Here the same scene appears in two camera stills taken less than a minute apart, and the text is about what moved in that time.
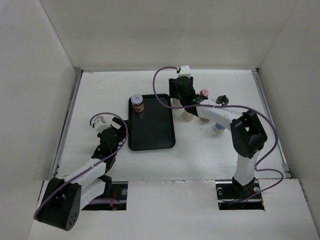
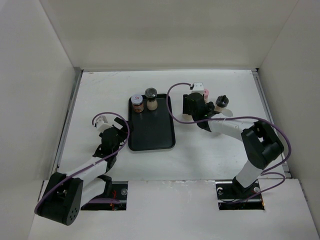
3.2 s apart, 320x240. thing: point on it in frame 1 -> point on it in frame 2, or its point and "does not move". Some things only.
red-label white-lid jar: [137, 101] does not move
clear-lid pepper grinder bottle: [175, 102] -> [151, 93]
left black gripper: [122, 133] does not move
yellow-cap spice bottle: [187, 116] does not move
